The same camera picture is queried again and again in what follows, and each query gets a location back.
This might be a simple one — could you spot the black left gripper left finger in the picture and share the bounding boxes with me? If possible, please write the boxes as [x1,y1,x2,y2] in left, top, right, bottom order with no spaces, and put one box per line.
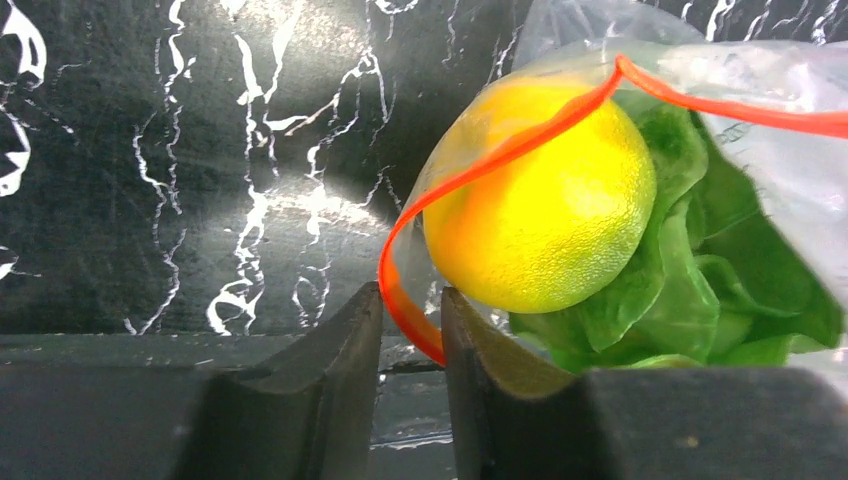
[175,282,383,480]

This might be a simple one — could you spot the green lettuce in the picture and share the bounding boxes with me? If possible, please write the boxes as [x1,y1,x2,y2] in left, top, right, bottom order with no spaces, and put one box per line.
[510,97,845,373]

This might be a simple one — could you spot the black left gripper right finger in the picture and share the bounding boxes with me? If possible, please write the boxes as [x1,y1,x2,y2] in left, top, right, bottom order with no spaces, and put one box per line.
[441,287,847,479]

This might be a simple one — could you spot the clear zip bag orange zipper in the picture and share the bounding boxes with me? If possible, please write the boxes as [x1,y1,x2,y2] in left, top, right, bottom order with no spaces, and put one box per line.
[377,1,847,363]

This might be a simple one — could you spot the green yellow mango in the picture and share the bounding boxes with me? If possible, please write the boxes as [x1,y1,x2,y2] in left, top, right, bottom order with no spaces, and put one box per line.
[423,101,657,313]

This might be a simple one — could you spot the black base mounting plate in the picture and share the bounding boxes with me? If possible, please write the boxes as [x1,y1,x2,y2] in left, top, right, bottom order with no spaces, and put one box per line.
[1,334,452,450]

